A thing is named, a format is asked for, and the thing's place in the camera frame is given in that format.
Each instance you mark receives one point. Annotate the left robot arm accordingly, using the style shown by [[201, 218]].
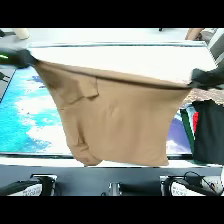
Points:
[[20, 58]]

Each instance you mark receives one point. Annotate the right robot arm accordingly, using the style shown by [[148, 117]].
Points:
[[207, 78]]

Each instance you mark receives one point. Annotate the silver frame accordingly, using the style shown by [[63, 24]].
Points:
[[33, 161]]

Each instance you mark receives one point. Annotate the red garment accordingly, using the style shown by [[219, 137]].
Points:
[[196, 121]]

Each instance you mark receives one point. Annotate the black garment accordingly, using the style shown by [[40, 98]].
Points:
[[210, 133]]

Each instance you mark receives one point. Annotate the green garment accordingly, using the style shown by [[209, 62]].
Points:
[[187, 130]]

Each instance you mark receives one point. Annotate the brown T-shirt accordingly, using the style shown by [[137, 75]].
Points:
[[120, 123]]

